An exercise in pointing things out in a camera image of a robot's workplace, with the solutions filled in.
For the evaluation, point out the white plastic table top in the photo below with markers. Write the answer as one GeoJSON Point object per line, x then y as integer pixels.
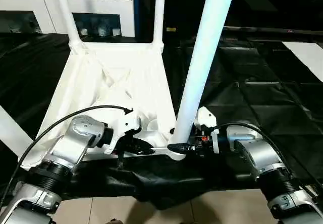
{"type": "Point", "coordinates": [116, 82]}

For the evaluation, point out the white plastic table leg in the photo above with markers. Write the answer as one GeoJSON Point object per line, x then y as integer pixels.
{"type": "Point", "coordinates": [159, 12]}
{"type": "Point", "coordinates": [204, 52]}
{"type": "Point", "coordinates": [65, 12]}
{"type": "Point", "coordinates": [12, 130]}

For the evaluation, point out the black plastic mat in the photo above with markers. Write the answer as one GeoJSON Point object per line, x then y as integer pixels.
{"type": "Point", "coordinates": [272, 93]}

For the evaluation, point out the small yellow tag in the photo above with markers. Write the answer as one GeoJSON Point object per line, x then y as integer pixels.
{"type": "Point", "coordinates": [171, 30]}

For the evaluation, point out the black bar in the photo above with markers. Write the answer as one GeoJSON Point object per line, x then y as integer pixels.
{"type": "Point", "coordinates": [272, 31]}

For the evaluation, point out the white cabinet with glass doors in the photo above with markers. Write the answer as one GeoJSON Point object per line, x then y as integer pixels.
{"type": "Point", "coordinates": [50, 4]}

